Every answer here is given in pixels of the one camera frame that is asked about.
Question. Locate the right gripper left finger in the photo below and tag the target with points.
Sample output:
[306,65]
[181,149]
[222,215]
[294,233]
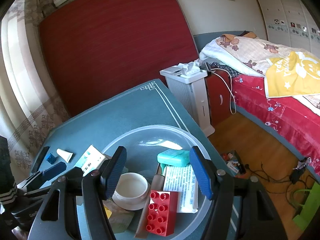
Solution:
[57,217]

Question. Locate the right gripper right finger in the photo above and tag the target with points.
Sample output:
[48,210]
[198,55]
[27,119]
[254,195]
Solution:
[258,217]

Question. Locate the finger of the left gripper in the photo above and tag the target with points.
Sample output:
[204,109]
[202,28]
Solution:
[35,181]
[73,174]

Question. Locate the white tube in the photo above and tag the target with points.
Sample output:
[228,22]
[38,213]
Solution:
[65,155]

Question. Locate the white blue medicine box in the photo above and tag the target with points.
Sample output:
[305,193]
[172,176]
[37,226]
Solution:
[91,160]

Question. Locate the blue toy brick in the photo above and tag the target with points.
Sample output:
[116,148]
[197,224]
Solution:
[50,158]

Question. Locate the white round jar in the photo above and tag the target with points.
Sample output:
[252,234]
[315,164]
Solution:
[131,191]

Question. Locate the red toy brick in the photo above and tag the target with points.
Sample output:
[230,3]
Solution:
[162,209]

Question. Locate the teal soap bar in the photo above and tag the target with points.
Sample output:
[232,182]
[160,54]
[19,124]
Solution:
[177,158]

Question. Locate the white yellow medicine box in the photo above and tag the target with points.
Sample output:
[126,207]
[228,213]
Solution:
[118,218]

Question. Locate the black smartphone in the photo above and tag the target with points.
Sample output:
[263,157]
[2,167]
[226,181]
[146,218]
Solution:
[39,159]

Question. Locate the teal table mat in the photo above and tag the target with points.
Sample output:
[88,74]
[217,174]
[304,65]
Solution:
[146,120]

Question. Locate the small box on floor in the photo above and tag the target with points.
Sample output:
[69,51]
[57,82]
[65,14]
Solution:
[234,162]

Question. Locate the green plastic stool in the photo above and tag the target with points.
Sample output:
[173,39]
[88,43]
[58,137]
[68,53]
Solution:
[307,210]

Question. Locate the printed paper leaflet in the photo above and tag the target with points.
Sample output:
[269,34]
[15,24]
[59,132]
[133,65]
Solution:
[183,181]

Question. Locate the clear plastic bowl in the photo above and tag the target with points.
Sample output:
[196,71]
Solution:
[155,179]

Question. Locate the patterned beige curtain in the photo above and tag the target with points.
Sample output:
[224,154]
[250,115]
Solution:
[30,103]

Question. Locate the red bed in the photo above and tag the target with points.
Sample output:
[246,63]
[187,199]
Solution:
[289,121]

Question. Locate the red bedside cabinet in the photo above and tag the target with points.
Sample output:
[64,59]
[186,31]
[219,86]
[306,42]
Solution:
[220,97]

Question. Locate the white air purifier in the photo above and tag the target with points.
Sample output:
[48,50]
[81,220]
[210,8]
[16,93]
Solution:
[191,92]

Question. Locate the red upright mattress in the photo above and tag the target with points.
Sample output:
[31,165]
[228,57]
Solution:
[96,49]

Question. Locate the yellow blanket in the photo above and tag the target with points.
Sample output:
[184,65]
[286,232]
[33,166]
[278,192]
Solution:
[295,74]

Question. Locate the white tissue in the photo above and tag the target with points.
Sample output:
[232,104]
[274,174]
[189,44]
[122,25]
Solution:
[189,69]

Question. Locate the floral white quilt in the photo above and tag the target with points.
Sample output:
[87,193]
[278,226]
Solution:
[247,54]

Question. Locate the white wardrobe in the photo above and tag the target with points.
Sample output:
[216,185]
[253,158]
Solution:
[288,22]

